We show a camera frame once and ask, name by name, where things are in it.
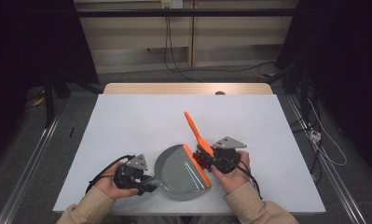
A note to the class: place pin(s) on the small black floor object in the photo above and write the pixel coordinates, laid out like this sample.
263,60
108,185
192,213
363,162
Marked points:
71,132

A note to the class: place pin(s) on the grey dustpan with orange edge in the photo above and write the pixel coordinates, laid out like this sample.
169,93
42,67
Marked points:
177,174

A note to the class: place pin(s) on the white power strip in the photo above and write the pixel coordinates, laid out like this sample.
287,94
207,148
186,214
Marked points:
315,135

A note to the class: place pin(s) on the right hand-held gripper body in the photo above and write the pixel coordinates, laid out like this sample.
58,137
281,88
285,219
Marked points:
228,143

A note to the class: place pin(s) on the person's right hand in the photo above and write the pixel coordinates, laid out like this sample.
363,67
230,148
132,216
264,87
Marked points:
236,180

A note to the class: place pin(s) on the white wall socket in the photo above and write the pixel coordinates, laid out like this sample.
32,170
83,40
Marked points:
172,3

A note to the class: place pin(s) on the white table board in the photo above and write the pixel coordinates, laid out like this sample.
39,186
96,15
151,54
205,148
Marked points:
190,109

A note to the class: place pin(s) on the aluminium floor rail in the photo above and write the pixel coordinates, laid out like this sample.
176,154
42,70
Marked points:
28,171
336,183

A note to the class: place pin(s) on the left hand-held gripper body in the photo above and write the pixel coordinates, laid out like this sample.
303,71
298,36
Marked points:
137,163

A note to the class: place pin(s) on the orange brush with grey bristles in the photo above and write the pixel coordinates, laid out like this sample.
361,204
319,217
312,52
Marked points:
194,129

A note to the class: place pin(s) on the dark curtain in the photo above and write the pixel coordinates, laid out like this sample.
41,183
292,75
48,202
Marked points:
345,62
28,46

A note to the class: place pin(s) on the wooden table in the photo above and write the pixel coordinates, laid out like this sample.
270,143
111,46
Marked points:
162,88

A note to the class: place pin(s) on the black horizontal crossbar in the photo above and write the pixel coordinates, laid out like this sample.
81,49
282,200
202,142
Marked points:
186,12

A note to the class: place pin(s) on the person's left hand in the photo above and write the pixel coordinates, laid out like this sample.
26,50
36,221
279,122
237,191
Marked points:
107,185

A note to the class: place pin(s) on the small grey round knob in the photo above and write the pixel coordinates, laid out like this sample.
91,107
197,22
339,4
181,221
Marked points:
220,92

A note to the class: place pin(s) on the black metal stand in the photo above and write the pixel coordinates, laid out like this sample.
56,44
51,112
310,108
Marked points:
49,102

